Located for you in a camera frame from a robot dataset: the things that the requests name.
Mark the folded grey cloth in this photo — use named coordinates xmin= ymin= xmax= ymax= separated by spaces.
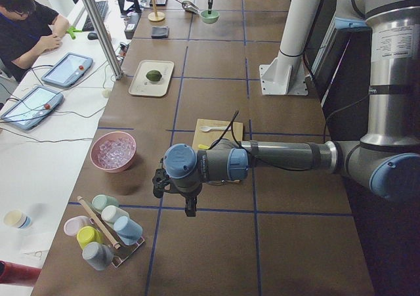
xmin=151 ymin=26 xmax=169 ymax=39

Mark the pink cup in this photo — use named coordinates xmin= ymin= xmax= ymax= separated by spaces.
xmin=63 ymin=215 xmax=90 ymax=237

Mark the mint green bowl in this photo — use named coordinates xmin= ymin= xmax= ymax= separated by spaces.
xmin=199 ymin=10 xmax=220 ymax=24

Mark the white cup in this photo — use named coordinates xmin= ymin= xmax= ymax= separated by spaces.
xmin=101 ymin=205 xmax=129 ymax=224

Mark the pink bowl with ice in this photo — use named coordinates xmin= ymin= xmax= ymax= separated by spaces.
xmin=90 ymin=131 xmax=137 ymax=173

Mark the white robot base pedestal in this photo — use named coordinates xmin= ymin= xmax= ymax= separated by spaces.
xmin=259 ymin=0 xmax=321 ymax=96

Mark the paper cup on desk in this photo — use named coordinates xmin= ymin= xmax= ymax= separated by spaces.
xmin=3 ymin=209 xmax=32 ymax=229

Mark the cup rack with dowel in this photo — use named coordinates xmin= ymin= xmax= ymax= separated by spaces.
xmin=77 ymin=196 xmax=145 ymax=268

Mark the green avocado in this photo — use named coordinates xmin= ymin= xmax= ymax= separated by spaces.
xmin=146 ymin=70 xmax=163 ymax=83

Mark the aluminium frame post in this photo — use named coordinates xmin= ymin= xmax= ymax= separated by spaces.
xmin=82 ymin=0 xmax=123 ymax=80

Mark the yellow plastic knife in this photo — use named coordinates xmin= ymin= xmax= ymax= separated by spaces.
xmin=198 ymin=144 xmax=209 ymax=150

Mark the seated person in black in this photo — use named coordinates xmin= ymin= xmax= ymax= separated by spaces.
xmin=1 ymin=0 xmax=70 ymax=82

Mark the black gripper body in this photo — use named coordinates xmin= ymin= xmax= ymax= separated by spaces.
xmin=152 ymin=158 xmax=177 ymax=198

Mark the bamboo cutting board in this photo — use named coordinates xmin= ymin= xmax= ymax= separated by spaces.
xmin=192 ymin=118 xmax=245 ymax=184

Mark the cream rabbit tray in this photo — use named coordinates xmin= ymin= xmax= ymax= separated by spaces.
xmin=128 ymin=60 xmax=175 ymax=97

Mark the steel metal scoop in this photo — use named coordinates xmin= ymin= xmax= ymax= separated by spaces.
xmin=175 ymin=0 xmax=200 ymax=14

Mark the grey cup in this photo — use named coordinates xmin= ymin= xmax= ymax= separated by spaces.
xmin=82 ymin=242 xmax=114 ymax=270

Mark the yellow cup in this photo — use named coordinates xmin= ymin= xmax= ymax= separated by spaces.
xmin=76 ymin=226 xmax=104 ymax=249

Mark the teach pendant tablet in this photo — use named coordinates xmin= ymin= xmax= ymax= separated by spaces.
xmin=41 ymin=53 xmax=93 ymax=89
xmin=1 ymin=85 xmax=64 ymax=131

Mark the blue cup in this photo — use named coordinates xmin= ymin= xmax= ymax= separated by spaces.
xmin=114 ymin=216 xmax=143 ymax=245

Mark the far teach pendant tablet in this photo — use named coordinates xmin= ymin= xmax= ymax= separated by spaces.
xmin=41 ymin=53 xmax=93 ymax=89

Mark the wooden mug tree stand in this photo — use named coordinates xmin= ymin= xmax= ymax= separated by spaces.
xmin=148 ymin=0 xmax=165 ymax=22

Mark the green cup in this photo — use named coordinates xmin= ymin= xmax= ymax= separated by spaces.
xmin=91 ymin=194 xmax=119 ymax=213

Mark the black keyboard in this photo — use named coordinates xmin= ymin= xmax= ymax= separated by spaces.
xmin=81 ymin=0 xmax=110 ymax=32

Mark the white plastic spoon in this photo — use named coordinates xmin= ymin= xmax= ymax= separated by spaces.
xmin=199 ymin=125 xmax=229 ymax=133

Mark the near teach pendant tablet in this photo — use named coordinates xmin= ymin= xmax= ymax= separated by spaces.
xmin=1 ymin=85 xmax=64 ymax=131

